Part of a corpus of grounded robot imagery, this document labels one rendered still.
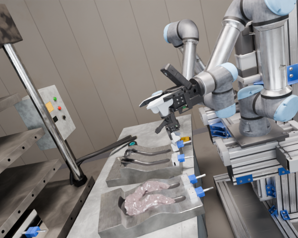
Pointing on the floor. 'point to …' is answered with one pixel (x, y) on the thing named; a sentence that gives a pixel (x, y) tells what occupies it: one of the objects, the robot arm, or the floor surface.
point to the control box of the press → (30, 118)
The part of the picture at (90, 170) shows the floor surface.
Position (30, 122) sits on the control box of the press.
